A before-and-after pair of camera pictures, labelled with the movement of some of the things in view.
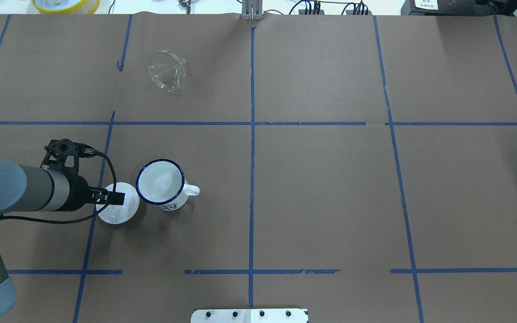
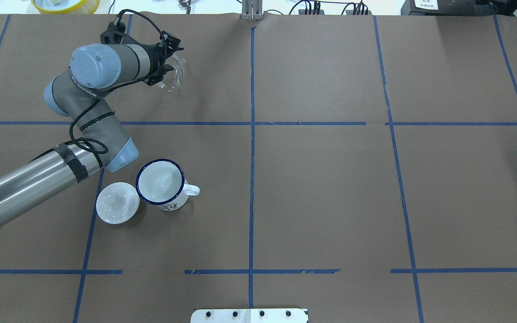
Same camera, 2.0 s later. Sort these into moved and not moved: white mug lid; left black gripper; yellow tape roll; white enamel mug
Moved: left black gripper
Not moved: white mug lid; white enamel mug; yellow tape roll
